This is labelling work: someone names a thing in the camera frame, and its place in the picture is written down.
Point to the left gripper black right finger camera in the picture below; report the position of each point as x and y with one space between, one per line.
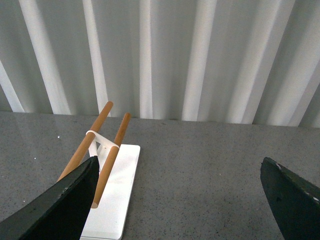
294 201

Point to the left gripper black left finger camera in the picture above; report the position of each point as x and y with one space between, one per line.
60 213

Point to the white towel rack stand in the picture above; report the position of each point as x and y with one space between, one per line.
107 221

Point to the left wooden rack rod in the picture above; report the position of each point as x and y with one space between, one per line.
87 140

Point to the wooden rack rod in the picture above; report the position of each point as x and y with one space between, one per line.
110 160
87 140

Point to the right wooden rack rod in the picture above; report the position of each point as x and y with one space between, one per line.
110 160

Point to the white pleated curtain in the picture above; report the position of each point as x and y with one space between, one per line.
230 61

